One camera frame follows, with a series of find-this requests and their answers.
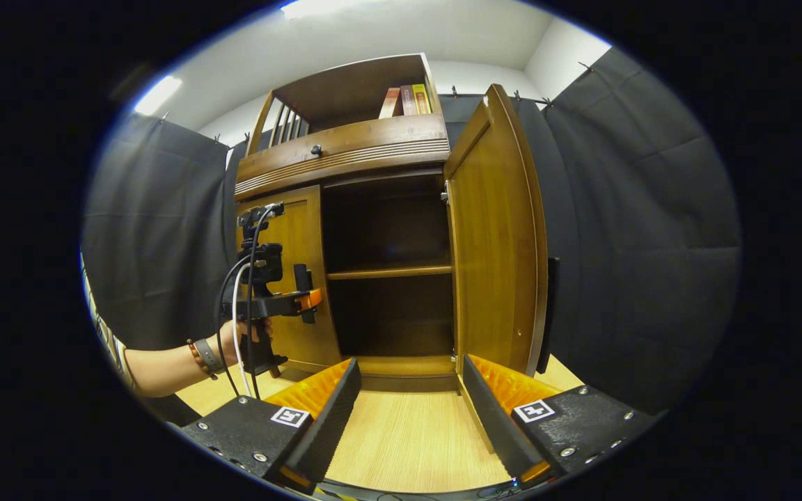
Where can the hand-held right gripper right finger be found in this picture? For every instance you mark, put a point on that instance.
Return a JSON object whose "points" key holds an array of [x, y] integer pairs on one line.
{"points": [[495, 424]]}

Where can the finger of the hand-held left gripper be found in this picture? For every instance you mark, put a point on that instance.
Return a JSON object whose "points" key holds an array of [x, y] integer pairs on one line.
{"points": [[310, 299]]}

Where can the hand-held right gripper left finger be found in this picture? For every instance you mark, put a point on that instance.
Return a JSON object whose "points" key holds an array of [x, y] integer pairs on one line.
{"points": [[328, 424]]}

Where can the wooden double-door shoe cabinet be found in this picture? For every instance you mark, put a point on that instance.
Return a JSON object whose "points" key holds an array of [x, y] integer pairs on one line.
{"points": [[387, 273]]}

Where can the grey wristband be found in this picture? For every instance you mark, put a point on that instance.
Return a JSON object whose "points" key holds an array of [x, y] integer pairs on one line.
{"points": [[210, 355]]}

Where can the wooden drawer with black knob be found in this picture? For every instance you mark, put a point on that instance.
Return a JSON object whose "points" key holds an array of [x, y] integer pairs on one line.
{"points": [[373, 142]]}

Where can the dark red book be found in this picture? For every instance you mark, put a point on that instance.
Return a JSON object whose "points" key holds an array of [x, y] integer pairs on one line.
{"points": [[409, 101]]}

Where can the ceiling light panel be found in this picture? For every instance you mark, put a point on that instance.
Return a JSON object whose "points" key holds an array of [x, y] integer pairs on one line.
{"points": [[157, 95]]}

